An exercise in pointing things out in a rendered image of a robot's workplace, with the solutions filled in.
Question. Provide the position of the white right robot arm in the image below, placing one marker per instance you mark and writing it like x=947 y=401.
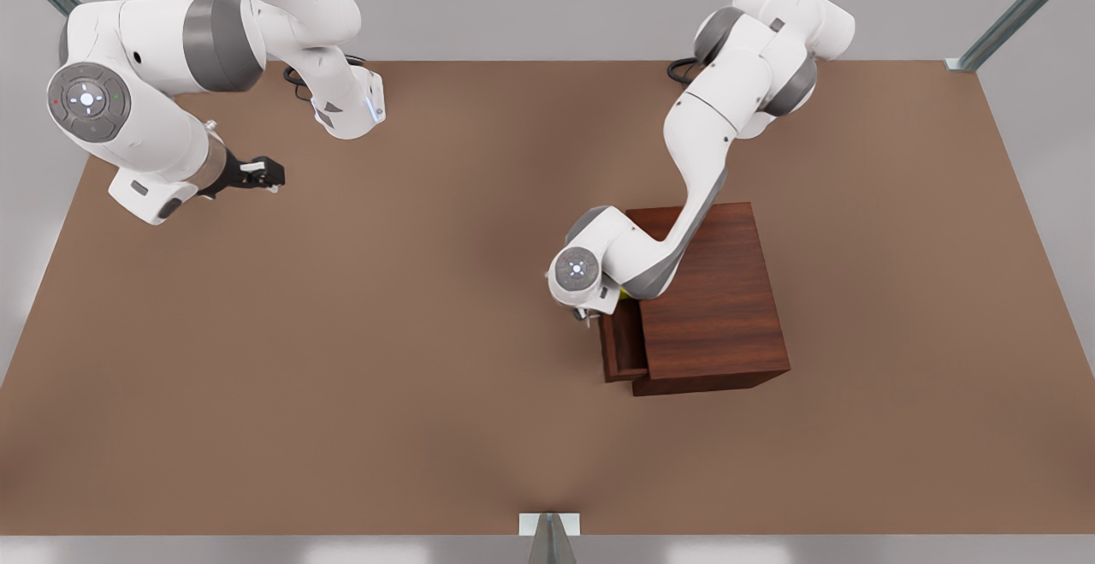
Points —
x=145 y=59

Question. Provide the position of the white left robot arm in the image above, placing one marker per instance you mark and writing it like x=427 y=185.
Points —
x=727 y=102

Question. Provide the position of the dark wooden cabinet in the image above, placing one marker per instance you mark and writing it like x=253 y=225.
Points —
x=719 y=290

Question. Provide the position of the dark wooden drawer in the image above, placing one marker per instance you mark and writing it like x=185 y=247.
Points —
x=622 y=346

